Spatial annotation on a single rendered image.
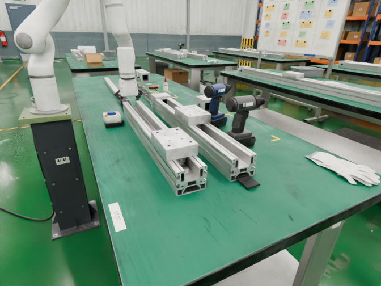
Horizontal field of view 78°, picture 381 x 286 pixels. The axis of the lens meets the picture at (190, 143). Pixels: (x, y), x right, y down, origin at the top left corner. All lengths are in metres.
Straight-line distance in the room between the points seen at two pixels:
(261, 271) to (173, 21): 12.79
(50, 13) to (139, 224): 1.11
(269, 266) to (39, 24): 1.58
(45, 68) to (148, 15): 11.65
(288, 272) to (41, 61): 1.61
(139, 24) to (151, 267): 12.50
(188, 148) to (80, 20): 11.83
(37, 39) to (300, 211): 1.32
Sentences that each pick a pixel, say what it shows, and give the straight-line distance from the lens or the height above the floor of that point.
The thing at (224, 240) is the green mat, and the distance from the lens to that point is 0.61.
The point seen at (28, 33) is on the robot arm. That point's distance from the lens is 1.42.
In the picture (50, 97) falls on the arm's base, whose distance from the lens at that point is 1.50.
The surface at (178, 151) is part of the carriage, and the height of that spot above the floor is 0.89.
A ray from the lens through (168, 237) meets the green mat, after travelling 0.61.
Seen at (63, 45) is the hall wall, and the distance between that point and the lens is 12.36.
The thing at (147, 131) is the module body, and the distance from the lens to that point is 0.94.
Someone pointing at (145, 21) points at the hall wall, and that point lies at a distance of 12.92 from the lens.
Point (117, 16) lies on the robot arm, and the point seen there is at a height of 1.29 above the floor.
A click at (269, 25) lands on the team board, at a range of 4.59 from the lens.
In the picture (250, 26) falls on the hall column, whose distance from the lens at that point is 9.39.
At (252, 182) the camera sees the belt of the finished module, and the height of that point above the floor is 0.79.
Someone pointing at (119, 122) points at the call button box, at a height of 0.80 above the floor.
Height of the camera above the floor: 1.22
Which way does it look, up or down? 25 degrees down
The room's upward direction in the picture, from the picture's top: 1 degrees clockwise
